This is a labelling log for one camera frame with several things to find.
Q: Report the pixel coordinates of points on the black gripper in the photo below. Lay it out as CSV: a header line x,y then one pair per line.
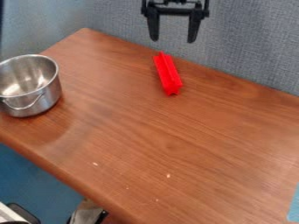
x,y
195,8

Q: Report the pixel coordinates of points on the red star-shaped block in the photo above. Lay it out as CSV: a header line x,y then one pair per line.
x,y
168,75

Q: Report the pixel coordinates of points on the stainless steel pot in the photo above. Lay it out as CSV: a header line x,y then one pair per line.
x,y
29,85

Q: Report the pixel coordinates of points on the black object at bottom left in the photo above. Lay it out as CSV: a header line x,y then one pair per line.
x,y
24,216

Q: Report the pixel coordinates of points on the white object at corner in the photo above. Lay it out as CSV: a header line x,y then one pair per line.
x,y
9,216

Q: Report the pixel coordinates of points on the grey table leg bracket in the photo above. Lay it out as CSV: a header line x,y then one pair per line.
x,y
88,213

